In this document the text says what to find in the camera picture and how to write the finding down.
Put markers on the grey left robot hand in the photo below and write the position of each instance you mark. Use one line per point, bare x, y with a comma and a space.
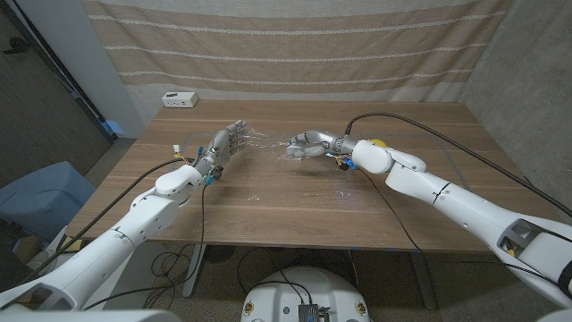
223, 145

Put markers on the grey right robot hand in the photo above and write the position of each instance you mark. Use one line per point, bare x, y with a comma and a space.
333, 141

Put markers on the clear cellophane sheet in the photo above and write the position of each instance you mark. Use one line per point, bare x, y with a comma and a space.
268, 143

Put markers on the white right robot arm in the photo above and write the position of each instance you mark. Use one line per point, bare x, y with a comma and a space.
447, 201

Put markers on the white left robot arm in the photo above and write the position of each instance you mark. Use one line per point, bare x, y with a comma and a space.
143, 214

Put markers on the yellow lemon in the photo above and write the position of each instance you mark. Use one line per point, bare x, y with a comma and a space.
379, 142

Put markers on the white power strip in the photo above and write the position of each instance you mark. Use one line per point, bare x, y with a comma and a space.
179, 99

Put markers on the beige striped backdrop cloth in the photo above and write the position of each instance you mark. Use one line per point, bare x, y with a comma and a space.
290, 49

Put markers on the black round floor device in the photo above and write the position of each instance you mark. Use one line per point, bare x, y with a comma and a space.
222, 253

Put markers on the blue tape patch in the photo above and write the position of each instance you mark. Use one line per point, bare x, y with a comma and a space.
114, 127

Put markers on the grey metal table leg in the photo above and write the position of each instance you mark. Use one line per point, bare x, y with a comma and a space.
422, 279
194, 273

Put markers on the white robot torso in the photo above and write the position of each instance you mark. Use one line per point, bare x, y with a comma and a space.
304, 290

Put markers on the grey torso connector module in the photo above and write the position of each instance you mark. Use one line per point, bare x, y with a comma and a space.
308, 313

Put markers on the yellow black floor object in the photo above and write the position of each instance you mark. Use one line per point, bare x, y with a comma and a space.
71, 244

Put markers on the dark wooden door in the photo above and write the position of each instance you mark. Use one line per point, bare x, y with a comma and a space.
40, 121

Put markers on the blue grey storage bin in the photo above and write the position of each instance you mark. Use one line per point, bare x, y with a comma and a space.
44, 197

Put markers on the white sneaker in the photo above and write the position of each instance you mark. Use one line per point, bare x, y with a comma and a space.
42, 259

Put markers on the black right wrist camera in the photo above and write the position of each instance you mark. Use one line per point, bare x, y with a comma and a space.
344, 164

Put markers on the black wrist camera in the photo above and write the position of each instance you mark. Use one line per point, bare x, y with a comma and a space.
217, 173
344, 164

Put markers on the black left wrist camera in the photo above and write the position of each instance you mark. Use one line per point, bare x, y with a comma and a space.
217, 173

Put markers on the black door frame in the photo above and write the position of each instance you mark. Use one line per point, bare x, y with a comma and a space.
58, 67

